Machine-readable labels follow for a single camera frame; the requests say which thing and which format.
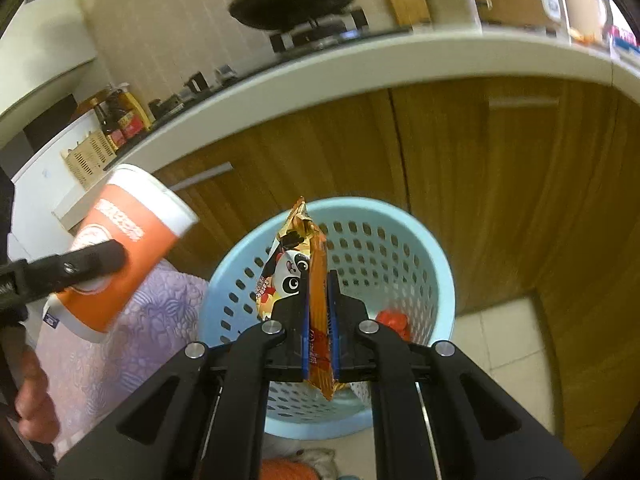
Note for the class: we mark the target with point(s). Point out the white side cabinet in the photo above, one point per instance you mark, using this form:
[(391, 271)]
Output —
[(45, 185)]

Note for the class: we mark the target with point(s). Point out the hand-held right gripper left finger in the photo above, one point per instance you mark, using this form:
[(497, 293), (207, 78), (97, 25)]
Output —
[(304, 332)]

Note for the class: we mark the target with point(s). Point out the black glass gas stove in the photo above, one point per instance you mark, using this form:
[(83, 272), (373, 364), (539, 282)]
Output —
[(300, 40)]

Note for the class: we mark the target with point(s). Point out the beige electric kettle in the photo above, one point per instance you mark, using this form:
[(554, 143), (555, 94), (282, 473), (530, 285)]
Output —
[(585, 5)]

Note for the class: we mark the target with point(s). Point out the light blue perforated waste basket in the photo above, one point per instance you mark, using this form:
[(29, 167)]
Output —
[(390, 260)]

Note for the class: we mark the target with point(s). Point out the red plastic bag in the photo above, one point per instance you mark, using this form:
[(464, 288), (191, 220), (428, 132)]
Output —
[(395, 325)]

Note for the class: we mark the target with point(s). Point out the orange panda snack packet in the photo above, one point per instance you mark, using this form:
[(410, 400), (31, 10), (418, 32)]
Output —
[(317, 270)]

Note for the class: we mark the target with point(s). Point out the person's left hand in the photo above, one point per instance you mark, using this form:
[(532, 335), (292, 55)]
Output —
[(37, 400)]

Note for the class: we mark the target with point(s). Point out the red snack packets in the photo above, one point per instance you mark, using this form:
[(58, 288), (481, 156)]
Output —
[(625, 40)]

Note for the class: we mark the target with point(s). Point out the yellow oil bottle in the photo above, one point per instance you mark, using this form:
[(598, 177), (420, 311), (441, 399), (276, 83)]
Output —
[(142, 112)]

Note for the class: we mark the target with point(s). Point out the orange white paper cup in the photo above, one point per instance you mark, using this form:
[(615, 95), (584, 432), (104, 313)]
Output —
[(145, 210)]

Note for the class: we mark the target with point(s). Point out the dark soy sauce bottle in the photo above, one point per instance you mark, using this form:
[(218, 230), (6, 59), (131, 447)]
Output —
[(106, 127)]

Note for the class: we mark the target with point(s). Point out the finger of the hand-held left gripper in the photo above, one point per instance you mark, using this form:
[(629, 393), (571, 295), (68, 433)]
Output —
[(85, 262)]

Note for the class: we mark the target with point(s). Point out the large dark sauce bottle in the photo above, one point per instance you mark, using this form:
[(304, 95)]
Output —
[(125, 115)]

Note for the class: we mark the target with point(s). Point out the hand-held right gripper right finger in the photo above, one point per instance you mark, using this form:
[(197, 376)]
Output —
[(335, 332)]

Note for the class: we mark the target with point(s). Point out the beige slotted utensil holder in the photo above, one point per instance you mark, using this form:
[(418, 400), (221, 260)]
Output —
[(90, 160)]

